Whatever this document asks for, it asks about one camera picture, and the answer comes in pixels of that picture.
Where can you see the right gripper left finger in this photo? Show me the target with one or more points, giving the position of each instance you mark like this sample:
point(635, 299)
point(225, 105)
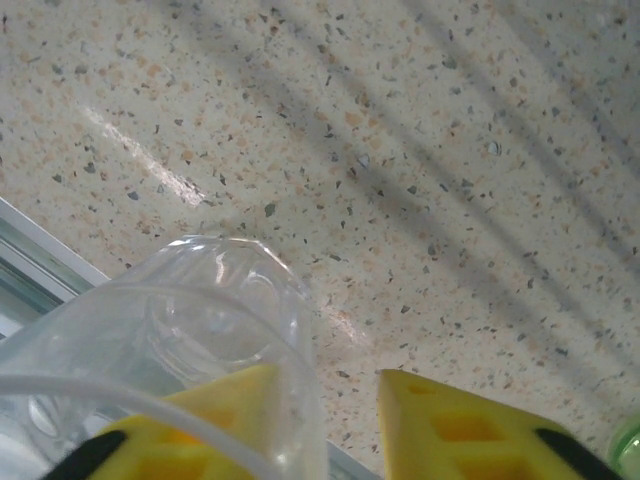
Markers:
point(210, 440)

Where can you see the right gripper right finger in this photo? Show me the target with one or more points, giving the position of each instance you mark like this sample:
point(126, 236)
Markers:
point(460, 440)

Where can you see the small clear plastic cup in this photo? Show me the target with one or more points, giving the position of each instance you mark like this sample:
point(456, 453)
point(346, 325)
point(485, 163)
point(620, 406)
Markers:
point(210, 310)

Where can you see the green plastic cup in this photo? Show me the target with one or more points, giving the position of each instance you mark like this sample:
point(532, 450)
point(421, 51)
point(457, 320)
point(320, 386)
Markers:
point(627, 445)

